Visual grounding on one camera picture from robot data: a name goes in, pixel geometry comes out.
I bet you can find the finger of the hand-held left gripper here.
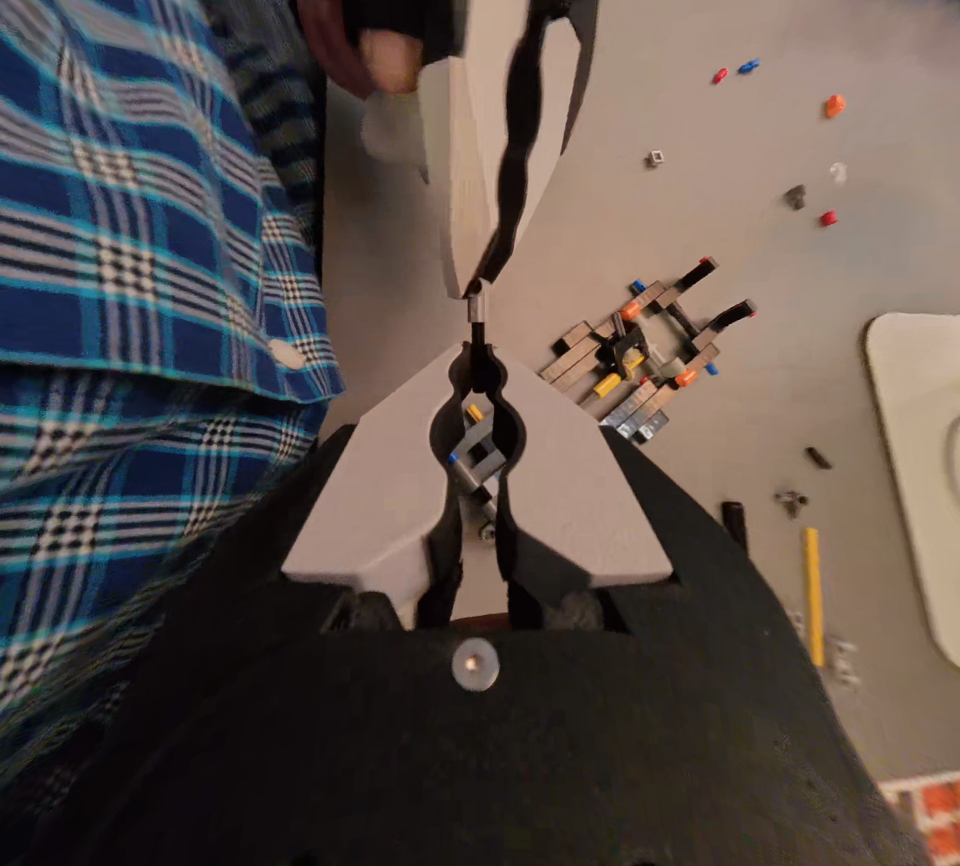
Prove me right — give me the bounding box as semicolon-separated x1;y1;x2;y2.
362;0;541;302
497;24;584;261

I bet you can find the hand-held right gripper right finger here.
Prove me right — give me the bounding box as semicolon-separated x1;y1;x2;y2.
480;344;675;632

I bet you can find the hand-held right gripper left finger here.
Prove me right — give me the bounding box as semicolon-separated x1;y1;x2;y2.
281;341;481;632

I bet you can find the small grey lego subassembly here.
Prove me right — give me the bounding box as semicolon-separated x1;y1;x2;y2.
447;283;520;546

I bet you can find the black lego chassis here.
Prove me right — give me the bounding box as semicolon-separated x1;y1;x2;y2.
538;255;759;447

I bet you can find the yellow lego axle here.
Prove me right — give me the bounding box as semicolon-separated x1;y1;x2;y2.
801;527;826;669

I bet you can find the person's left hand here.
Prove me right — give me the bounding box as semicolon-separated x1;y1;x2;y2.
291;0;426;99

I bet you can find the light grey connector with pins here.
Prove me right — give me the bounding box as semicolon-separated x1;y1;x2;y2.
823;637;862;688

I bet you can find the white rounded board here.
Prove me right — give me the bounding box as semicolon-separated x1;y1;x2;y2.
864;312;960;670

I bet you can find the blue plaid shirt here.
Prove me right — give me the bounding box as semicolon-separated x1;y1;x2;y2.
0;0;348;814

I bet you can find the red white printed paper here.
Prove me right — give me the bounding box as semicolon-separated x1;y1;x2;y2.
876;774;960;866

